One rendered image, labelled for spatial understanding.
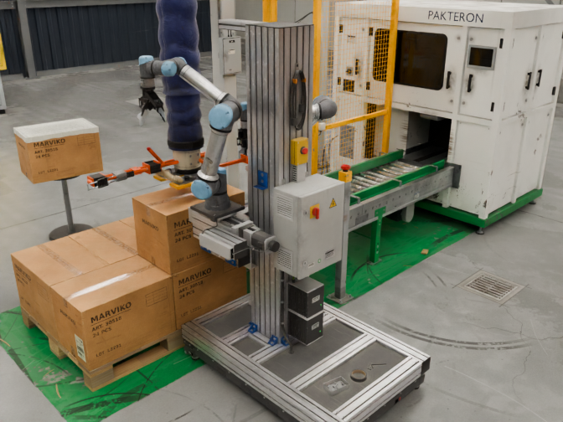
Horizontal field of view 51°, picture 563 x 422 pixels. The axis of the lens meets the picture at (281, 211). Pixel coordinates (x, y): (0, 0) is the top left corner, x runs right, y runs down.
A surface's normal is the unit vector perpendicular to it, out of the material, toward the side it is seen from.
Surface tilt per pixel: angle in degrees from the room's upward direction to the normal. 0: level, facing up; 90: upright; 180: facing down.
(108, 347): 90
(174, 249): 90
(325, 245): 90
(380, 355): 0
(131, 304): 90
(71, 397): 0
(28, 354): 0
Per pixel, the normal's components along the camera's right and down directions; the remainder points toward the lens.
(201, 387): 0.00, -0.92
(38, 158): 0.58, 0.31
